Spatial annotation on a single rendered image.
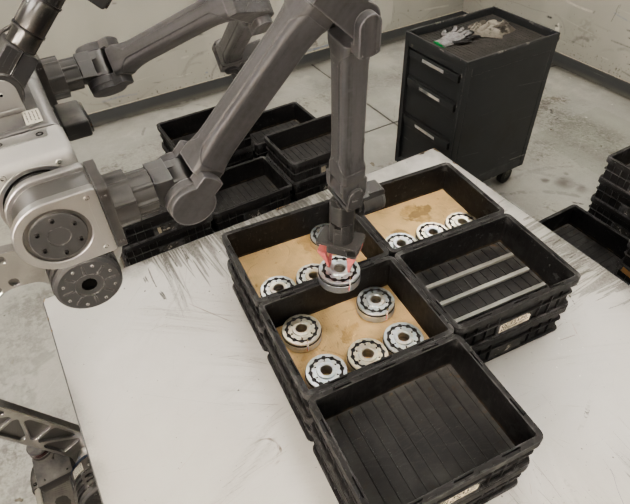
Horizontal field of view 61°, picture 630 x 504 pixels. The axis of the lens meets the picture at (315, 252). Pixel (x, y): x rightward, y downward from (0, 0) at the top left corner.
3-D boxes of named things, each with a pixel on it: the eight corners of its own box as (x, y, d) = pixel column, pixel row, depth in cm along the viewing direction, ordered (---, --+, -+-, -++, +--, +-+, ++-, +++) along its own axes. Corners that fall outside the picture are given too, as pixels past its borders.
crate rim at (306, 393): (306, 403, 117) (305, 397, 116) (257, 309, 137) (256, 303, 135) (456, 337, 129) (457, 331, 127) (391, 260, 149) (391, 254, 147)
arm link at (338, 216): (324, 194, 116) (338, 208, 112) (350, 185, 118) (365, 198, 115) (324, 219, 121) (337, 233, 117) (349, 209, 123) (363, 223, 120)
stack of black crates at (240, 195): (224, 270, 255) (213, 215, 232) (200, 235, 274) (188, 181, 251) (297, 239, 269) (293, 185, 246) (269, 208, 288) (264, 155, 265)
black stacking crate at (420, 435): (372, 551, 104) (375, 530, 96) (308, 425, 124) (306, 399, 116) (531, 464, 116) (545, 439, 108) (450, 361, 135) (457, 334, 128)
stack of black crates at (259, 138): (262, 199, 294) (255, 146, 271) (239, 172, 313) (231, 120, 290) (324, 175, 308) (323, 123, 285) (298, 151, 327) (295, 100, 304)
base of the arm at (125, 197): (105, 220, 89) (81, 159, 81) (151, 203, 92) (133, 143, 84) (119, 250, 84) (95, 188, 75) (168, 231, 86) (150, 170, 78)
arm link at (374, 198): (328, 167, 112) (350, 193, 108) (372, 152, 117) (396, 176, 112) (323, 207, 121) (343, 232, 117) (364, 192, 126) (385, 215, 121)
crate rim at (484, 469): (374, 535, 97) (375, 530, 96) (306, 403, 117) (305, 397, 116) (544, 443, 109) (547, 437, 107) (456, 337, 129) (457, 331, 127)
